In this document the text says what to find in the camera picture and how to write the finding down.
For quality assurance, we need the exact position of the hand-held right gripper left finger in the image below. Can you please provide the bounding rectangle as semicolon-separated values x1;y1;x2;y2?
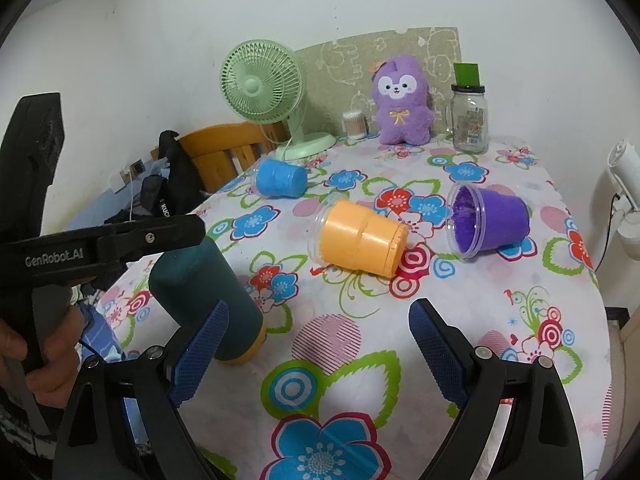
52;299;231;480

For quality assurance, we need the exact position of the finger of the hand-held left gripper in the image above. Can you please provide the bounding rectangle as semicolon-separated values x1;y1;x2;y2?
97;213;207;278

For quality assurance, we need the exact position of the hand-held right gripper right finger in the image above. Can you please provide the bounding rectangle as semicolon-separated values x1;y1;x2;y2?
408;298;586;480

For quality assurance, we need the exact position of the dark green cup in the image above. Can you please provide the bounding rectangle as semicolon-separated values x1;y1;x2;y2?
148;236;268;366

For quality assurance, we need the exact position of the person's left forearm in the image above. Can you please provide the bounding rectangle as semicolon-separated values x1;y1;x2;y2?
0;390;68;480

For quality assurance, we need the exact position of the orange cup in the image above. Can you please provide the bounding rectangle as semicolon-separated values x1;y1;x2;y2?
307;198;411;279

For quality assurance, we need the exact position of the blue cup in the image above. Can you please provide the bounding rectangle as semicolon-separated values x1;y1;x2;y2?
254;158;307;199

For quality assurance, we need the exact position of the purple cup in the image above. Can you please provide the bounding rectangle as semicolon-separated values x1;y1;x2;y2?
449;182;531;264

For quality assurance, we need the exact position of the person's left hand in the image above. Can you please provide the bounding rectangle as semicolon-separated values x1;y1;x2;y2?
0;305;85;411

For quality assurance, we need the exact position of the black bag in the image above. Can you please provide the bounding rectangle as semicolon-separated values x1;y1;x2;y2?
104;130;207;226

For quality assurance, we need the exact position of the floral tablecloth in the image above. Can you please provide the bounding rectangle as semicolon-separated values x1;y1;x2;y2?
94;131;617;480

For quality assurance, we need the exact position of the wooden chair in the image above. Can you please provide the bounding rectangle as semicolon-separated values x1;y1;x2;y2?
150;122;282;194

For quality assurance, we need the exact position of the green desk fan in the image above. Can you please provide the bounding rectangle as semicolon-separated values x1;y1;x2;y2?
220;39;337;162

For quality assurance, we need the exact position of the cotton swab container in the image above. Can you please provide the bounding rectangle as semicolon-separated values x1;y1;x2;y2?
342;109;370;140

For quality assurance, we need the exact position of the purple plush toy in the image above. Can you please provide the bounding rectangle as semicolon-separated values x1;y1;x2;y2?
370;57;435;146

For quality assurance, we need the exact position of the beige patterned board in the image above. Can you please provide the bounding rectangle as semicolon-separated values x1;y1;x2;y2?
294;26;461;137

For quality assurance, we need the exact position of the white appliance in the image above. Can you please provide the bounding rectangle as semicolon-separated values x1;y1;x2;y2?
606;139;640;262

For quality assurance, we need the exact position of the green card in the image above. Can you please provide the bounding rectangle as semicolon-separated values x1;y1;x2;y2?
453;62;482;87

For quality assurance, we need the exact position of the glass jar with handle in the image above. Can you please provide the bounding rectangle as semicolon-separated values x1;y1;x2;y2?
442;83;489;155

